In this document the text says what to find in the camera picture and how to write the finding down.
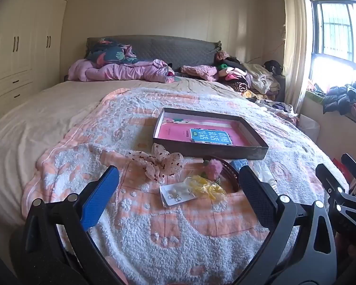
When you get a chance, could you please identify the dark shallow cardboard box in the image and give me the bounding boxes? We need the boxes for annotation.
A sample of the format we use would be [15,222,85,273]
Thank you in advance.
[153,108,269,160]

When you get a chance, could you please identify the orange white patterned blanket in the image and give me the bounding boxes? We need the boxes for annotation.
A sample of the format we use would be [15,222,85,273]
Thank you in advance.
[21,87,351,285]

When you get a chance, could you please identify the pink quilt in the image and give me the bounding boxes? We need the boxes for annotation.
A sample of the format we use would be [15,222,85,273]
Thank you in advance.
[68,58,175,84]

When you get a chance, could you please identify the cream curtain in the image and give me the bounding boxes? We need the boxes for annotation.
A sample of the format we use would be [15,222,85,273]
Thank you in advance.
[282,0,313,115]

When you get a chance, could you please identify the bed with beige sheet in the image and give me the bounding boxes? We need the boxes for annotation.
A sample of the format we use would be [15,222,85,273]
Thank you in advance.
[0,36,353,285]

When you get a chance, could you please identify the heap of loose clothes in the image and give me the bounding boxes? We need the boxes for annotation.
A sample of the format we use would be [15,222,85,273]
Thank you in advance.
[255,99,300,125]

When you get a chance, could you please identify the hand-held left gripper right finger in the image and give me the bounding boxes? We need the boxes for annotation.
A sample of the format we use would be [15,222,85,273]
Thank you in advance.
[239,165,338,285]

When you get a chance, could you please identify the sheer floral bow hair clip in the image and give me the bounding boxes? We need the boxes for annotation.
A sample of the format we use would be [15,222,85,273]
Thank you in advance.
[127,142,183,181]

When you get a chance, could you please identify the dark cloth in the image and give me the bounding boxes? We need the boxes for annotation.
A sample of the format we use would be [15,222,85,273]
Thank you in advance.
[262,60,284,75]

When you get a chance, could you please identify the pink book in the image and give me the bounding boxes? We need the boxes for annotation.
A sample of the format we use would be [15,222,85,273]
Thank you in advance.
[157,118,250,148]

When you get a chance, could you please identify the barred window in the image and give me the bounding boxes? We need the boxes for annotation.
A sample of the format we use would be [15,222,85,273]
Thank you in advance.
[309,0,356,75]

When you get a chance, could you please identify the cream built-in wardrobe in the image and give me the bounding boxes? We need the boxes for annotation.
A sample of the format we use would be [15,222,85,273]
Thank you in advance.
[0,0,73,119]

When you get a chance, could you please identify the grey quilted headboard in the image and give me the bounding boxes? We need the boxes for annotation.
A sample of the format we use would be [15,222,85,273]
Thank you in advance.
[86,36,223,69]

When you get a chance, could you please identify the pile of folded clothes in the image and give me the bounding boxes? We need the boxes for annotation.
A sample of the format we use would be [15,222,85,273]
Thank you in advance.
[215,50,285,101]

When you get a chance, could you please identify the white paper bag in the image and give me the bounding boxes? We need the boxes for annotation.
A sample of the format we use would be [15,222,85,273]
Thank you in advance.
[298,114,321,143]

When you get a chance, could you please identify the earrings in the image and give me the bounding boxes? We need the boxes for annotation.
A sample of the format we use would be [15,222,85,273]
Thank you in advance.
[159,182,196,208]

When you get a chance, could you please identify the dark red hair clip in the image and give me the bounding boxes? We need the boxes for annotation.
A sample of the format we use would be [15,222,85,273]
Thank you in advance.
[202,155,241,192]

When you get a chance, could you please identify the packet of yellow hair ties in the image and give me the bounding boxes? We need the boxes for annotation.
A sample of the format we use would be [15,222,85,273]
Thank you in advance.
[184,175,228,204]

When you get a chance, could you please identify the pink fluffy hair clip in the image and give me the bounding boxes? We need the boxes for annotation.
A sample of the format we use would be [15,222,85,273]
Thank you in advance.
[203,159,224,182]

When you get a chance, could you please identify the pink fuzzy sweater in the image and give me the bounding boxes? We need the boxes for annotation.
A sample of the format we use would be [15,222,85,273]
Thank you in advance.
[181,65,218,81]

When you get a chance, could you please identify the clear tube packet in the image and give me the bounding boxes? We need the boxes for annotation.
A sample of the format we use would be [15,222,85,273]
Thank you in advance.
[252,160,278,189]

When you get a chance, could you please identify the dark floral pillow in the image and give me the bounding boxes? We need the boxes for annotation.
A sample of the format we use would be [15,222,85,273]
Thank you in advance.
[85,38,140,67]

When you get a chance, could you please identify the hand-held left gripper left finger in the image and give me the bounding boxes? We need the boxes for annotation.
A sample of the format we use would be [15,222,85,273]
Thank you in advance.
[24,165,128,285]

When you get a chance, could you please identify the dark puffy jacket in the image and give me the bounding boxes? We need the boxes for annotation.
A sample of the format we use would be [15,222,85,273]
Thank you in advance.
[323,80,356,117]

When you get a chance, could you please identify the blue packet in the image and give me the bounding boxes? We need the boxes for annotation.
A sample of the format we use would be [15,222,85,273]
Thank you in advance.
[230,159,250,173]

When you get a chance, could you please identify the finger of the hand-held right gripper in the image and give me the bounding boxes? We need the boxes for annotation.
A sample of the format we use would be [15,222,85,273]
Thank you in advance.
[341,153,356,185]
[315,164,356,236]

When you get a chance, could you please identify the green sill mat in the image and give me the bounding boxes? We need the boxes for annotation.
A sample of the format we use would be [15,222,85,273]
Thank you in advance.
[304,90,327,105]

